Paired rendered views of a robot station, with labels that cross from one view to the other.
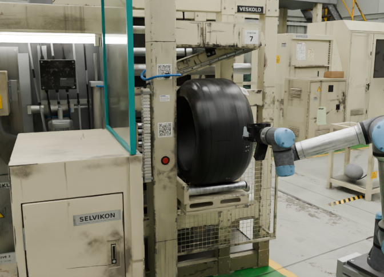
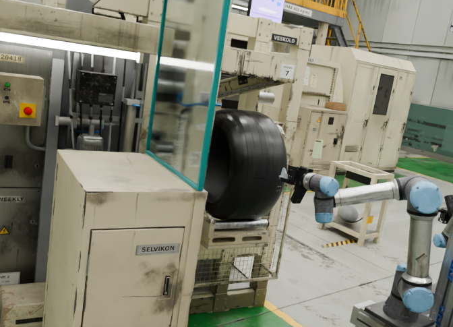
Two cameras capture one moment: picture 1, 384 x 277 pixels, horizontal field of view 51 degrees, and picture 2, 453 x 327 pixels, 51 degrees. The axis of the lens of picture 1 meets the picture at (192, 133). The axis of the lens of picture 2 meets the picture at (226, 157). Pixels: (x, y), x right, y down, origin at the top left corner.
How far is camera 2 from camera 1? 0.45 m
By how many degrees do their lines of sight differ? 9
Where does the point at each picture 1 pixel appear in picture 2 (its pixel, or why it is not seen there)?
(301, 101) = (298, 131)
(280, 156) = (322, 203)
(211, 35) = (249, 65)
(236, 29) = (274, 62)
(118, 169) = (184, 203)
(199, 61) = (230, 87)
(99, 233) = (157, 264)
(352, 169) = (347, 211)
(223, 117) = (260, 154)
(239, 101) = (276, 139)
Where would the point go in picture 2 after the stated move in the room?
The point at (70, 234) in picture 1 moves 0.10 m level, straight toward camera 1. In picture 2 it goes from (130, 263) to (139, 278)
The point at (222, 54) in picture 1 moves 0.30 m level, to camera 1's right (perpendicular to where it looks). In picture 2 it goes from (253, 83) to (301, 91)
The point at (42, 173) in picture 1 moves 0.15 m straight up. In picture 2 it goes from (115, 201) to (121, 153)
